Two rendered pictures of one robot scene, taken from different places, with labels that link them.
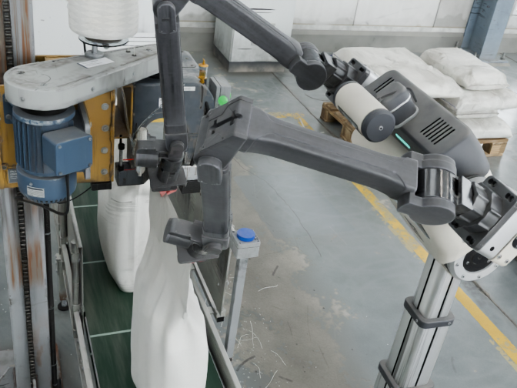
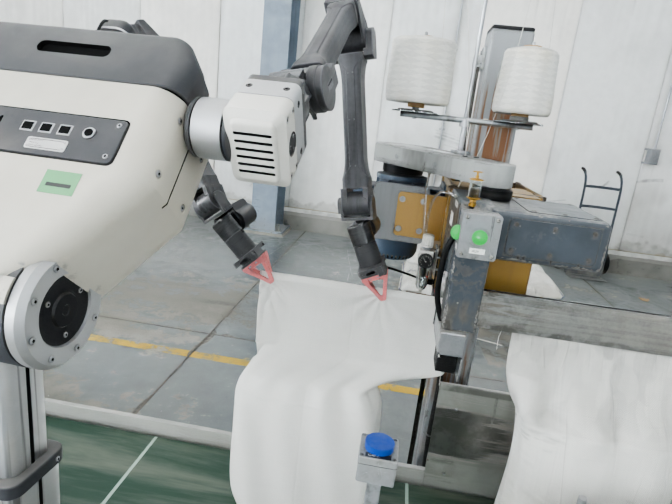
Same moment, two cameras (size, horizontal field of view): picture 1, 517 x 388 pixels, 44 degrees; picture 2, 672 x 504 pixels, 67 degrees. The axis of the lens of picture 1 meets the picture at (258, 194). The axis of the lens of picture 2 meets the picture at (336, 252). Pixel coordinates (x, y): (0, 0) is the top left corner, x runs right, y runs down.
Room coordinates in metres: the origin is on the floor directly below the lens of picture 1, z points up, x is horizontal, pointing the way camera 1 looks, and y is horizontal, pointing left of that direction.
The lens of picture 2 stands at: (2.07, -0.81, 1.49)
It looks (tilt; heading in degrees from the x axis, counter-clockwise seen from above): 15 degrees down; 121
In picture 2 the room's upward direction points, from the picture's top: 6 degrees clockwise
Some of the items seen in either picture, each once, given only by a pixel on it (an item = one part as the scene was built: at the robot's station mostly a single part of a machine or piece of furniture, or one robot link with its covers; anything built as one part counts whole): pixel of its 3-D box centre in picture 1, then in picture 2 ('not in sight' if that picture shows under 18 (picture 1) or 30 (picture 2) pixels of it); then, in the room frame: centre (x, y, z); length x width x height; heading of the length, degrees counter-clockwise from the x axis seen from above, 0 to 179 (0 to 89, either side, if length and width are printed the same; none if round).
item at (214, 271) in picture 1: (191, 201); not in sight; (2.36, 0.29, 0.54); 1.05 x 0.02 x 0.41; 25
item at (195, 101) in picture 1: (161, 102); (514, 258); (1.84, 0.34, 1.21); 0.30 x 0.25 x 0.30; 25
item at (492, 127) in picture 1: (465, 123); not in sight; (4.59, -1.49, 0.20); 0.67 x 0.43 x 0.15; 115
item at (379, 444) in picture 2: (245, 235); (379, 446); (1.72, 0.02, 0.84); 0.06 x 0.06 x 0.02
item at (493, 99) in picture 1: (472, 94); not in sight; (4.60, -1.48, 0.44); 0.68 x 0.44 x 0.15; 115
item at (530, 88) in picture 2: not in sight; (526, 82); (1.74, 0.54, 1.61); 0.15 x 0.14 x 0.17; 25
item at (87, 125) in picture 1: (75, 129); (421, 214); (1.53, 0.52, 1.23); 0.28 x 0.07 x 0.16; 25
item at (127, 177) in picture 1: (128, 173); not in sight; (1.67, 0.40, 1.04); 0.08 x 0.06 x 0.05; 115
